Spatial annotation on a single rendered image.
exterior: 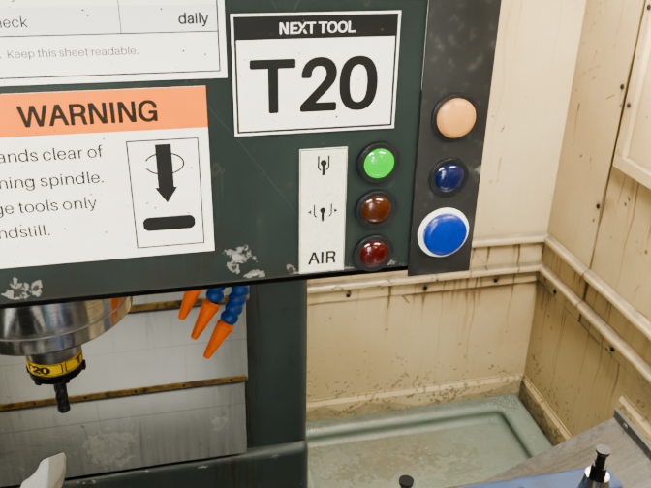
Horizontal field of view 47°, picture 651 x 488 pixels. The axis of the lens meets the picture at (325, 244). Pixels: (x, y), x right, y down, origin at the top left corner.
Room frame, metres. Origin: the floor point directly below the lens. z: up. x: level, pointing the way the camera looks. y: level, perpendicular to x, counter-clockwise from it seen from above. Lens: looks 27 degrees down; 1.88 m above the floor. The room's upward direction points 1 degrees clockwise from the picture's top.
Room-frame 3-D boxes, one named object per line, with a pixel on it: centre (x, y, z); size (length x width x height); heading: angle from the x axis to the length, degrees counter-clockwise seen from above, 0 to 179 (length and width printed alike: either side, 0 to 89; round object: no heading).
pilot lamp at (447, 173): (0.45, -0.08, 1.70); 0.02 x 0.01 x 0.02; 103
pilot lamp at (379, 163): (0.44, -0.03, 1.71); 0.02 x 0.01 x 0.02; 103
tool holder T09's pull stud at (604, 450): (0.61, -0.30, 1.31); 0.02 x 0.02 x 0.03
